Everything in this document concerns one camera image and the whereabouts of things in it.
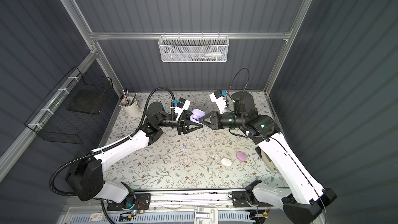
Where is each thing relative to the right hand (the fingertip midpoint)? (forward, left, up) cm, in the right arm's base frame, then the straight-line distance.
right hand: (203, 120), depth 60 cm
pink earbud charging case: (0, -22, -37) cm, 42 cm away
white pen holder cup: (+29, +49, -30) cm, 64 cm away
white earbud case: (-4, -12, -35) cm, 37 cm away
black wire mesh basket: (+9, +64, -7) cm, 65 cm away
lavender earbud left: (+5, +12, -36) cm, 38 cm away
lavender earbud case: (+4, +2, -2) cm, 5 cm away
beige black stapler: (-2, -35, -35) cm, 49 cm away
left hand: (-1, -1, -3) cm, 4 cm away
